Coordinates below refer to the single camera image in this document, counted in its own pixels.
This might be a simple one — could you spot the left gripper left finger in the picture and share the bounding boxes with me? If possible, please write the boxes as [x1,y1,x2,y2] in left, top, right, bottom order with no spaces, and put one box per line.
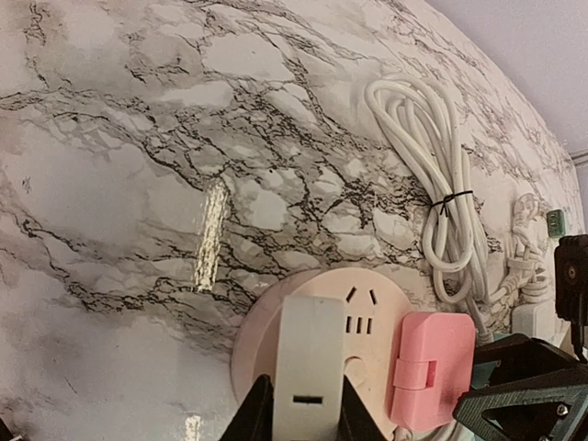
[222,374,274,441]

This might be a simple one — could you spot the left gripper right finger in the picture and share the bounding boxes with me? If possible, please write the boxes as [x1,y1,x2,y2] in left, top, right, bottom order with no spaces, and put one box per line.
[337,376,386,441]

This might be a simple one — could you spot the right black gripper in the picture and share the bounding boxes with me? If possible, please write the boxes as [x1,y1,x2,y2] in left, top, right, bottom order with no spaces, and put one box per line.
[453,234,587,440]

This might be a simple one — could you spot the white small adapter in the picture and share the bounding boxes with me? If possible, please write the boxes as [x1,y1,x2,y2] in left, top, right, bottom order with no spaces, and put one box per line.
[272,296,345,440]

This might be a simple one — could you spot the teal power strip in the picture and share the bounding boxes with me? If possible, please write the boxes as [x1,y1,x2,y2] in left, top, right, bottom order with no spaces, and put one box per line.
[470,360,510,390]

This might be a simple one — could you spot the long white power strip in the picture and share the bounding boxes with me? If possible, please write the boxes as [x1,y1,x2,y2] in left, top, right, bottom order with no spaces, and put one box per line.
[511,301,554,340]

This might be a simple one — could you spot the pink power strip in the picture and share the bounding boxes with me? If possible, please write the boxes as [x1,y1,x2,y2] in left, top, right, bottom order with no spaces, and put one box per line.
[390,311,476,434]

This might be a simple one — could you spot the round beige socket hub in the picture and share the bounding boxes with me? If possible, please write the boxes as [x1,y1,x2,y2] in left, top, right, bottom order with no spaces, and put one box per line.
[231,268,460,441]

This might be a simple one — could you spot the mint green usb charger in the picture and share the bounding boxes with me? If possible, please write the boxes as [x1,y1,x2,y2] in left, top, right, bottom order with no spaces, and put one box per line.
[546,209,567,239]

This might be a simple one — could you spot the white strip coiled cable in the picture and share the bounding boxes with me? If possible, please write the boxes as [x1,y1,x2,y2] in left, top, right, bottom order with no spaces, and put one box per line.
[500,192,550,304]

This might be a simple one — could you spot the white bundled power cable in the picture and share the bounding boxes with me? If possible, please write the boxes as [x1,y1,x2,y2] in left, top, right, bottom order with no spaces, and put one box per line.
[364,78,497,345]

